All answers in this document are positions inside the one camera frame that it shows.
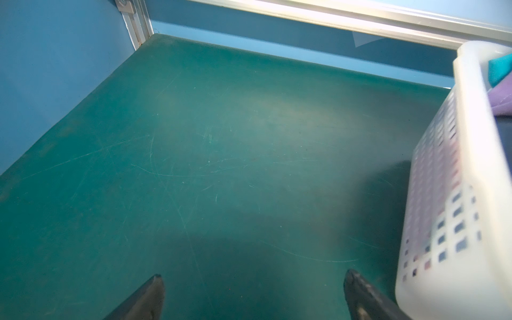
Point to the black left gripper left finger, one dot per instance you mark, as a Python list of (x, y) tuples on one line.
[(145, 303)]

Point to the white plastic laundry basket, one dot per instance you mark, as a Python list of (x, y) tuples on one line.
[(455, 256)]

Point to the purple t-shirt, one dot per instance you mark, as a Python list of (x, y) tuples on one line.
[(500, 97)]

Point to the rear horizontal aluminium frame bar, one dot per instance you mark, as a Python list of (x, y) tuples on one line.
[(382, 19)]

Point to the dark blue t-shirt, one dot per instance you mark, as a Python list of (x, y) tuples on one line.
[(504, 127)]

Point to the teal printed t-shirt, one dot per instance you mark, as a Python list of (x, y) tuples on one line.
[(498, 69)]

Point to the left aluminium frame post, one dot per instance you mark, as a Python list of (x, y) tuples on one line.
[(137, 20)]

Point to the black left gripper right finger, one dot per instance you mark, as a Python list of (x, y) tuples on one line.
[(365, 301)]

